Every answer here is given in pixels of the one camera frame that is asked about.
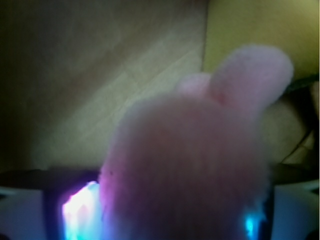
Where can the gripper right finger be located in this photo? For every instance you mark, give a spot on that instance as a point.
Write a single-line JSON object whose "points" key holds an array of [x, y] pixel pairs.
{"points": [[292, 210]]}

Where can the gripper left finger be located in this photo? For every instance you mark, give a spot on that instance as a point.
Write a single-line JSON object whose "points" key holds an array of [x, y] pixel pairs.
{"points": [[56, 204]]}

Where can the pink plush bunny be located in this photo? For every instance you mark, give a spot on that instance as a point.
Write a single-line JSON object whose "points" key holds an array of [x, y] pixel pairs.
{"points": [[190, 164]]}

